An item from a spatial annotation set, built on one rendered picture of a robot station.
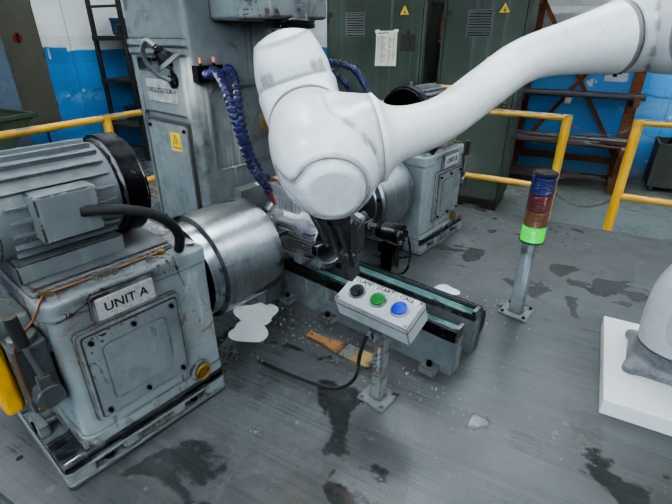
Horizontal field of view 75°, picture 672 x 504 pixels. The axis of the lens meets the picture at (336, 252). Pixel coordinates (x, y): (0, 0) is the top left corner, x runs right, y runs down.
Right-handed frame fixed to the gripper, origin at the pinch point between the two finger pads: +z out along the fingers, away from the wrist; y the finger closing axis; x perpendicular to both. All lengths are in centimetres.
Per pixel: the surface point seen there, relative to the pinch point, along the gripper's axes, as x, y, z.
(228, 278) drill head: 12.0, 25.3, 4.4
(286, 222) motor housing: -15.2, 37.4, 14.4
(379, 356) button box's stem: 4.5, -5.6, 21.2
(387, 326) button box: 3.6, -9.2, 9.6
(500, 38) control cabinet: -327, 110, 89
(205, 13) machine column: -31, 60, -34
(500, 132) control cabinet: -302, 98, 159
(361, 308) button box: 3.3, -3.3, 8.0
